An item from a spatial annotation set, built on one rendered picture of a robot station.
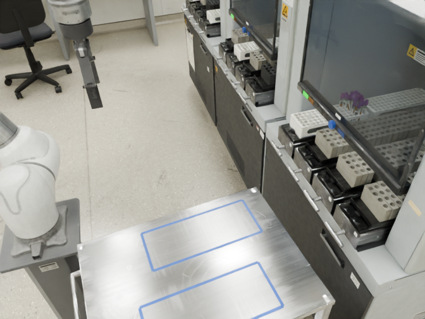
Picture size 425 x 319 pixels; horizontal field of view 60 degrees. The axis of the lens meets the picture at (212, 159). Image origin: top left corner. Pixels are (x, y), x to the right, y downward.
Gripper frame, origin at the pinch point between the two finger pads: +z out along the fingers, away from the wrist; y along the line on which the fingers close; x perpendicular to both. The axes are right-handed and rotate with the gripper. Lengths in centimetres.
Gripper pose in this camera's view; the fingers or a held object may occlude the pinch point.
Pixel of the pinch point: (95, 91)
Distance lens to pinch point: 110.3
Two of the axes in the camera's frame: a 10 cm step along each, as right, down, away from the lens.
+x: 9.6, -2.2, 1.9
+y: 2.8, 6.3, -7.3
